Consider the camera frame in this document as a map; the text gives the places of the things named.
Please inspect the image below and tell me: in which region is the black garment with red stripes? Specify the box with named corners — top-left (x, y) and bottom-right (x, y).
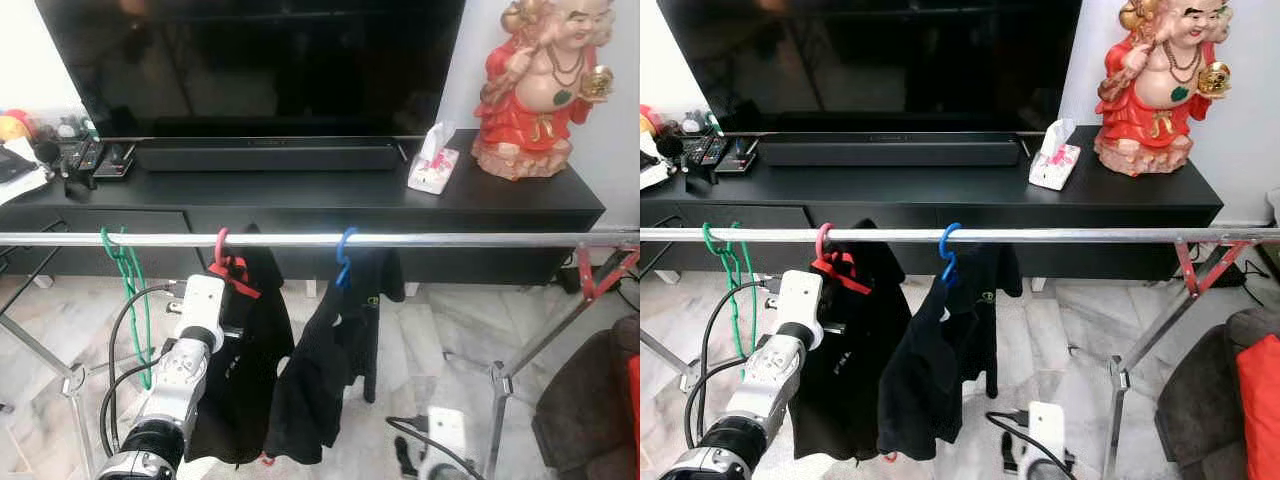
top-left (184, 240), bottom-right (297, 467)
top-left (789, 234), bottom-right (912, 464)

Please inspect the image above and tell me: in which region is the blue plastic hanger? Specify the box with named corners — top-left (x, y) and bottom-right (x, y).
top-left (937, 221), bottom-right (964, 290)
top-left (334, 226), bottom-right (359, 292)

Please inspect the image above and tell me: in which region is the plain black garment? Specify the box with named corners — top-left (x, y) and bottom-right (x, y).
top-left (263, 248), bottom-right (407, 467)
top-left (877, 242), bottom-right (1024, 462)

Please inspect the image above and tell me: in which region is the dark grey fabric sofa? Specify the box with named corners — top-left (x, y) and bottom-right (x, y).
top-left (1159, 306), bottom-right (1280, 480)
top-left (531, 316), bottom-right (641, 480)

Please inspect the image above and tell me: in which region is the silver metal clothes rack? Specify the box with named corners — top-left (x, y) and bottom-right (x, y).
top-left (0, 229), bottom-right (641, 479)
top-left (640, 225), bottom-right (1280, 479)

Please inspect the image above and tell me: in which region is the black TV cabinet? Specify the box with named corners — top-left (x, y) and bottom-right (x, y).
top-left (0, 128), bottom-right (607, 293)
top-left (640, 124), bottom-right (1227, 287)

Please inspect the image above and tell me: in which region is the white pink tissue box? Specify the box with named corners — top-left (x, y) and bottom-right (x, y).
top-left (406, 122), bottom-right (462, 195)
top-left (1027, 117), bottom-right (1084, 192)

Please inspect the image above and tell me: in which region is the black soundbar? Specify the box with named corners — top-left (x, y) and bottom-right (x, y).
top-left (134, 137), bottom-right (407, 172)
top-left (756, 132), bottom-right (1024, 168)

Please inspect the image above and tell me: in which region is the red laughing Buddha statue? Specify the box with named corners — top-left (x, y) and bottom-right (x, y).
top-left (470, 0), bottom-right (617, 182)
top-left (1092, 0), bottom-right (1234, 179)

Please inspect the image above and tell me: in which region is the white paper stack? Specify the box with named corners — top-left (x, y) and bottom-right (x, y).
top-left (0, 136), bottom-right (53, 207)
top-left (640, 134), bottom-right (673, 191)

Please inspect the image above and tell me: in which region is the black flat television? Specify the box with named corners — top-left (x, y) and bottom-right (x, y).
top-left (35, 0), bottom-right (467, 138)
top-left (655, 0), bottom-right (1084, 133)

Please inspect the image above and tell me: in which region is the black pouch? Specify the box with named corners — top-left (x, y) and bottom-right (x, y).
top-left (0, 150), bottom-right (37, 187)

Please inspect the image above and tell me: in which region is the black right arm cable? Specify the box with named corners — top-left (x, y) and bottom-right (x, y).
top-left (384, 414), bottom-right (483, 480)
top-left (984, 409), bottom-right (1078, 480)

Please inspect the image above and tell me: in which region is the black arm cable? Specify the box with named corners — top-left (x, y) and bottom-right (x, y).
top-left (684, 279), bottom-right (787, 453)
top-left (384, 414), bottom-right (483, 480)
top-left (99, 282), bottom-right (187, 458)
top-left (984, 409), bottom-right (1078, 480)

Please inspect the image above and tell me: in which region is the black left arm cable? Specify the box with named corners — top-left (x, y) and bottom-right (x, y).
top-left (684, 279), bottom-right (787, 453)
top-left (99, 282), bottom-right (187, 458)

